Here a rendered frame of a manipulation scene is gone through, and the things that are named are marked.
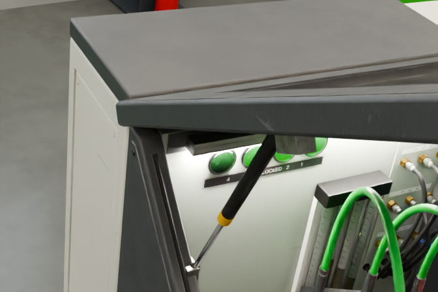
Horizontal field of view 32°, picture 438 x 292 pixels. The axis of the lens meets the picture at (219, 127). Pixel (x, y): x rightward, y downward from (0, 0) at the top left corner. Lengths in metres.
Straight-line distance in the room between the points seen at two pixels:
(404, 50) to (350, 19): 0.14
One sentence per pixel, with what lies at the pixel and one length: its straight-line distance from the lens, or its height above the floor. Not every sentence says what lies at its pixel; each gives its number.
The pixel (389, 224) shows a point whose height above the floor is 1.42.
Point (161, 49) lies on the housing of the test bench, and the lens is 1.26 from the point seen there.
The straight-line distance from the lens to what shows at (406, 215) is 1.30.
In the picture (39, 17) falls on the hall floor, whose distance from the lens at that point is 4.99.
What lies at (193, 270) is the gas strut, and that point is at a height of 1.32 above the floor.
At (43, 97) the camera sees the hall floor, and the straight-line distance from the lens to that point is 4.10.
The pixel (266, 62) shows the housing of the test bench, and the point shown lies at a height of 1.50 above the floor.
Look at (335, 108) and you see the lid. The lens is 0.64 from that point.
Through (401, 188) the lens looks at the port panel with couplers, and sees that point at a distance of 1.52.
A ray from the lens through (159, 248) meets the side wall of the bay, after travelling 1.11.
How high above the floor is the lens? 2.05
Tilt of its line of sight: 31 degrees down
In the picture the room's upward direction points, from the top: 8 degrees clockwise
